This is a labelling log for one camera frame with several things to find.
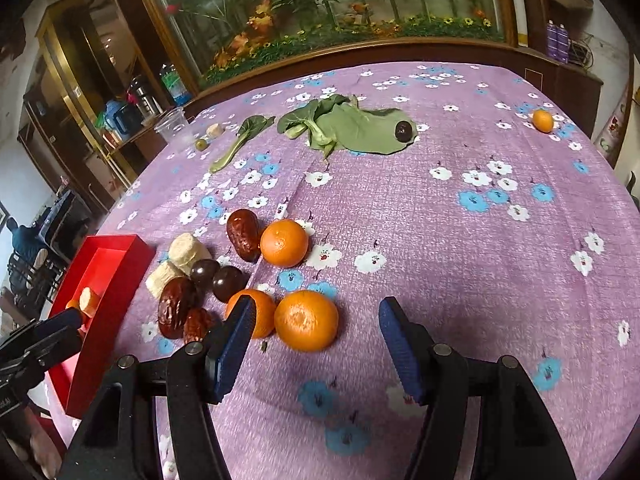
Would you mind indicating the dark green bok choy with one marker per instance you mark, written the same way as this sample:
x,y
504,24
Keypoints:
x,y
300,117

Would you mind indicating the red box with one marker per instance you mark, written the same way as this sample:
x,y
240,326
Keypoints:
x,y
125,280

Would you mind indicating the red date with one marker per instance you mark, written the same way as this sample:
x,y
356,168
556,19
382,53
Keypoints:
x,y
175,307
243,235
197,325

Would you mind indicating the dark wooden headboard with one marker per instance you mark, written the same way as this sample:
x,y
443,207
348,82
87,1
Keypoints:
x,y
450,55

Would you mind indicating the gold framed glass cabinet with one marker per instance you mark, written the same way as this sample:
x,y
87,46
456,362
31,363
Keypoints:
x,y
65,100

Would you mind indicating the purple bottle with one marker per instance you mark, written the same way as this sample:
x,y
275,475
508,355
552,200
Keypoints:
x,y
551,40
562,44

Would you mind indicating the dark chair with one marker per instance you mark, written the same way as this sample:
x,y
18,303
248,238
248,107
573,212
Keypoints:
x,y
30,280

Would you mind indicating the purple floral cloth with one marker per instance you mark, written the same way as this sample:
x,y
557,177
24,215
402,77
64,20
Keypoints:
x,y
425,240

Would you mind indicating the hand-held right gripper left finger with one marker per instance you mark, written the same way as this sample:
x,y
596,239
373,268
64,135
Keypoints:
x,y
234,347

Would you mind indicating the clear plastic cup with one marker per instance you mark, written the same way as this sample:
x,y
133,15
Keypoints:
x,y
172,130

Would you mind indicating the large bok choy leaf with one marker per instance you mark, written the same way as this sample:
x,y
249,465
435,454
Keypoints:
x,y
365,132

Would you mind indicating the small bok choy leaf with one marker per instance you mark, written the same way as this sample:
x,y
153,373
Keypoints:
x,y
250,127

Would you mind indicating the blue water bottle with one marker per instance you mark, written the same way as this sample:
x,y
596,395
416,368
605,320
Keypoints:
x,y
174,85

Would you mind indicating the green grape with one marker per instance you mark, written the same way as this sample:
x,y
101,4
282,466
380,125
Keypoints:
x,y
202,144

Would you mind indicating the dark plum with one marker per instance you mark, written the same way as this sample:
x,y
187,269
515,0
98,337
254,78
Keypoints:
x,y
204,272
228,284
403,131

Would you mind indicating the framed flower display panel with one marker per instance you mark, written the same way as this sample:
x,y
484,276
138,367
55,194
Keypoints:
x,y
325,10

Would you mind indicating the food pieces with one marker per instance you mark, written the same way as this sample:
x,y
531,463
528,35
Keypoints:
x,y
90,301

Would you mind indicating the small orange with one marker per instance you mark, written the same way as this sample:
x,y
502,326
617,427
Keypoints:
x,y
543,121

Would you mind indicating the blue jug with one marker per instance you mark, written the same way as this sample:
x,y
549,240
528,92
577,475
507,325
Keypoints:
x,y
120,117

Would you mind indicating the steel thermos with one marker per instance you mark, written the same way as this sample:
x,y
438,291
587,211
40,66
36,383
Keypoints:
x,y
143,96

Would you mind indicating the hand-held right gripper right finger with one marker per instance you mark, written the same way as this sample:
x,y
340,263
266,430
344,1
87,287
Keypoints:
x,y
400,347

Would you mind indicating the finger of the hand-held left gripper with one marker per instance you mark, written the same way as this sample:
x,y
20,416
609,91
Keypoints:
x,y
35,352
62,320

